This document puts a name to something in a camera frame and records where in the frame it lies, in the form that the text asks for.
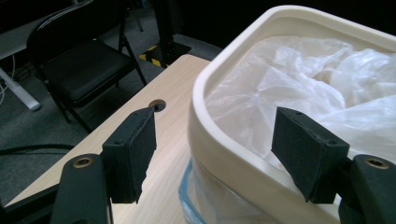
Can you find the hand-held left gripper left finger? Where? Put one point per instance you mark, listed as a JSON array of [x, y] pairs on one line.
[[130, 155]]

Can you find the black folding chair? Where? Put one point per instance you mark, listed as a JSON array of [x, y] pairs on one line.
[[84, 68]]

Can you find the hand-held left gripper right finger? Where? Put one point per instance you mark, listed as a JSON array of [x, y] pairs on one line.
[[308, 155]]

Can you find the black stand with striped base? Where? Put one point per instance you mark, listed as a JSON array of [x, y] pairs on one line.
[[168, 46]]

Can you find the white metal desk frame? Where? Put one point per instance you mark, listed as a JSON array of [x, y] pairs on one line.
[[18, 90]]

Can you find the cream bin with face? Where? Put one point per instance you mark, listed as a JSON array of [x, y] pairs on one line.
[[236, 161]]

